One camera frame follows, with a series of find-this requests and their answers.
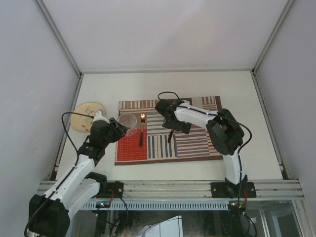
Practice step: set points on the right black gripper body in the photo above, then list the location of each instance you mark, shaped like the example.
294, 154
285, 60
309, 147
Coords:
179, 126

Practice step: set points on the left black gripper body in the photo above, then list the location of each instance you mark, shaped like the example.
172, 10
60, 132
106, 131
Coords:
113, 134

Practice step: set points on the brown wooden knife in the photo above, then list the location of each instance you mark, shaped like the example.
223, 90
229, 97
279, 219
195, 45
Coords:
170, 136

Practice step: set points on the dark handled fork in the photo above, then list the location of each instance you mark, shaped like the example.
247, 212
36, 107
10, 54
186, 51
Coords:
143, 120

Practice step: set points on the clear glass cup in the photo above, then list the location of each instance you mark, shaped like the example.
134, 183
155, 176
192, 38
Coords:
130, 121

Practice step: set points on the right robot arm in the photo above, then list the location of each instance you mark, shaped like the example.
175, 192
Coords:
226, 135

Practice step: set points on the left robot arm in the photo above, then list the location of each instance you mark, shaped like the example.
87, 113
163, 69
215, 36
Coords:
50, 214

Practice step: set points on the round wooden plate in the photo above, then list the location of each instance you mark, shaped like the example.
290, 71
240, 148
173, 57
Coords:
81, 120

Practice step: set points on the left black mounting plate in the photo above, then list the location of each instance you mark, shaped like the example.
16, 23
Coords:
115, 189

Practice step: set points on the black mounting plate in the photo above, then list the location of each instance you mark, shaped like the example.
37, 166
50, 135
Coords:
225, 190
115, 189

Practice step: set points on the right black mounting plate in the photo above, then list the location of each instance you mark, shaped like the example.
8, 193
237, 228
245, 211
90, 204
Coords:
225, 190

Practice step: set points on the perforated blue cable tray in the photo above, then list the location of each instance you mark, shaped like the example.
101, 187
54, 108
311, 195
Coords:
160, 205

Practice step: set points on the aluminium front rail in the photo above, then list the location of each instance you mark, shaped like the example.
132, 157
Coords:
257, 189

